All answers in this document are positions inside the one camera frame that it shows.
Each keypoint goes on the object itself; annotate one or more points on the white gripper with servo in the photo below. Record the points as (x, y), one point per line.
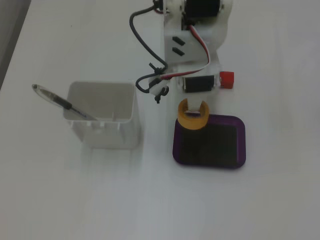
(198, 84)

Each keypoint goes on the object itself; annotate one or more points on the yellow masking tape roll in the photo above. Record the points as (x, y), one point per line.
(192, 123)

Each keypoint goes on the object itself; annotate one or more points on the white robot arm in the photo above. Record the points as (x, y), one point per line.
(180, 45)

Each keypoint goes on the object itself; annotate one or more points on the red ribbed plastic block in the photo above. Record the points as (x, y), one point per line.
(227, 80)

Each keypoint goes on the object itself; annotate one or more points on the purple metal tray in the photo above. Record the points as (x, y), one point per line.
(241, 140)

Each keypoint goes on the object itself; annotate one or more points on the white plastic pen holder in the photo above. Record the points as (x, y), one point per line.
(110, 136)

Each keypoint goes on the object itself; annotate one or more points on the black ballpoint pen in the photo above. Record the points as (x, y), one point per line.
(60, 101)

